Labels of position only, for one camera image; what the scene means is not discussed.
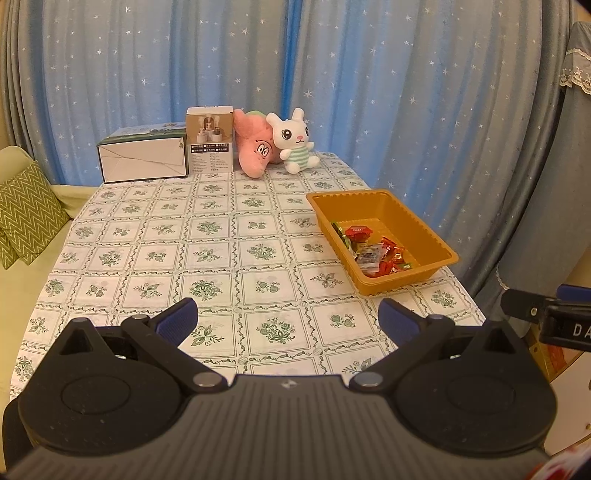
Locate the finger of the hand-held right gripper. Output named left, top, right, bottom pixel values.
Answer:
left=501, top=288, right=555, bottom=324
left=556, top=285, right=591, bottom=302

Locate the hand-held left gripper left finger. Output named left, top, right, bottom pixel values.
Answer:
left=54, top=298, right=229, bottom=395

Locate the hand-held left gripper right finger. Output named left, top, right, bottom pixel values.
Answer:
left=349, top=298, right=533, bottom=394

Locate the large red snack packet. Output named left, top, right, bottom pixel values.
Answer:
left=368, top=261, right=402, bottom=278

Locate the clear packet of dark snacks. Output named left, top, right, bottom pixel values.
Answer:
left=355, top=244, right=387, bottom=272

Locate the red patterned candy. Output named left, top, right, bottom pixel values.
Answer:
left=380, top=236, right=406, bottom=265

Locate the orange plastic tray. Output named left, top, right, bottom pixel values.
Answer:
left=306, top=189, right=460, bottom=296

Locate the orange carton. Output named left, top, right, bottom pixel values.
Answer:
left=536, top=344, right=570, bottom=383

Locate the green floral tablecloth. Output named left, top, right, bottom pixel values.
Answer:
left=9, top=152, right=485, bottom=398

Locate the grey lace-trimmed cover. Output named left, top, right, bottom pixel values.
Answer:
left=501, top=21, right=591, bottom=289

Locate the person's red white clothing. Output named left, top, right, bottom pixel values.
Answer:
left=531, top=450, right=591, bottom=480

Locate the pale yellow sofa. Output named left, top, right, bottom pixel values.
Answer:
left=0, top=145, right=100, bottom=416

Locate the flat white cardboard box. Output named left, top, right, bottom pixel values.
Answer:
left=97, top=122, right=190, bottom=184

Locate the tan product box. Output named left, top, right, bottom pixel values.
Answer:
left=186, top=106, right=234, bottom=175

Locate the green chevron cushion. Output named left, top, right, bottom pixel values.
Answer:
left=0, top=226, right=21, bottom=271
left=0, top=161, right=70, bottom=265

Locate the pink plush toy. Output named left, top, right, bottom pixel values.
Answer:
left=233, top=109, right=280, bottom=179

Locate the white rabbit plush toy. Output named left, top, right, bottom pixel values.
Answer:
left=266, top=108, right=321, bottom=175

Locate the blue star curtain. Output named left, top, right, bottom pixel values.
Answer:
left=286, top=0, right=573, bottom=305
left=0, top=0, right=301, bottom=185

